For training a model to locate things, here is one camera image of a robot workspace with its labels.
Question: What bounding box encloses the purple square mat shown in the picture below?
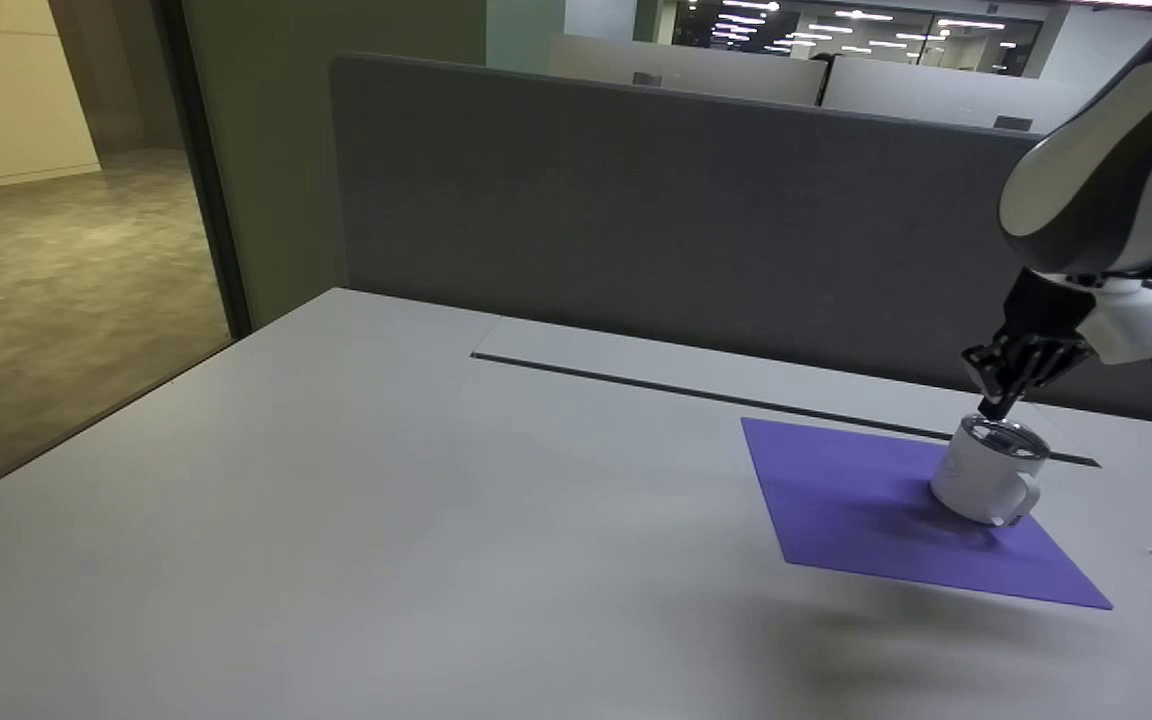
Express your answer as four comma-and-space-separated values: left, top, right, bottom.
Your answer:
742, 414, 1118, 617

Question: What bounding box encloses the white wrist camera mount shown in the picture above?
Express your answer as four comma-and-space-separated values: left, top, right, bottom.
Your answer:
1083, 276, 1152, 367

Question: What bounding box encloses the white mug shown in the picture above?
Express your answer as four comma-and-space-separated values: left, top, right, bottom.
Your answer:
929, 414, 1052, 533

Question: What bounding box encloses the white background desk partition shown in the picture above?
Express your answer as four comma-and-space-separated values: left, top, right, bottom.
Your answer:
549, 32, 1075, 135

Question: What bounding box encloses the grey desk partition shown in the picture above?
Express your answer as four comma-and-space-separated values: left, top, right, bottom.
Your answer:
329, 52, 1152, 432

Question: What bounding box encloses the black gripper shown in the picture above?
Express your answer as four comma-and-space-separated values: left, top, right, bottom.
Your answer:
962, 269, 1101, 426

